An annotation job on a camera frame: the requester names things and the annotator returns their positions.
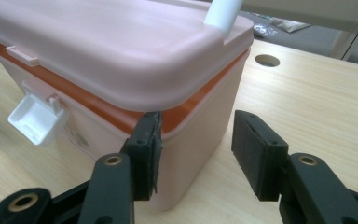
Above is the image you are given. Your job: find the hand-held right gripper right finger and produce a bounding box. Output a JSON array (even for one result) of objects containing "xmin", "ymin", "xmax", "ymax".
[{"xmin": 230, "ymin": 109, "xmax": 290, "ymax": 203}]

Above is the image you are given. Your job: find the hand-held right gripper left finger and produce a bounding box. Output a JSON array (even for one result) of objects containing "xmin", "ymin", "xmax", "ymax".
[{"xmin": 119, "ymin": 111, "xmax": 164, "ymax": 202}]

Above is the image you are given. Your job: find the pink storage box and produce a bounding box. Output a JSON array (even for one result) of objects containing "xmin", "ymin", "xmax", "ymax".
[{"xmin": 0, "ymin": 0, "xmax": 255, "ymax": 213}]

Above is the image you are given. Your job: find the clear plastic bag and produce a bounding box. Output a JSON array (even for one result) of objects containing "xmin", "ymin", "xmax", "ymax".
[{"xmin": 253, "ymin": 21, "xmax": 280, "ymax": 39}]

